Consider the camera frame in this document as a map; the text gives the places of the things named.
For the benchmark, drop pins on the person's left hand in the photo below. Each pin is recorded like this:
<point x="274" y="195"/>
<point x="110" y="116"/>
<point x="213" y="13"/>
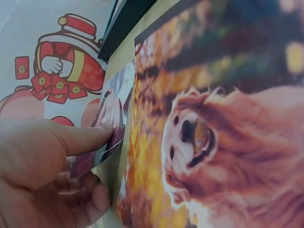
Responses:
<point x="35" y="171"/>

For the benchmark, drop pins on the small glossy photo print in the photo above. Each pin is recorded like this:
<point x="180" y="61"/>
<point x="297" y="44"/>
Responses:
<point x="114" y="111"/>

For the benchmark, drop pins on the large dog photo print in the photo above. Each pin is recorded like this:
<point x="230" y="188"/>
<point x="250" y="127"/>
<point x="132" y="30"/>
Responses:
<point x="225" y="147"/>

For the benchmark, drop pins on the black picture frame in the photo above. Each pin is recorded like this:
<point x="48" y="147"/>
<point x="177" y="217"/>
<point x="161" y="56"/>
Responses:
<point x="118" y="40"/>

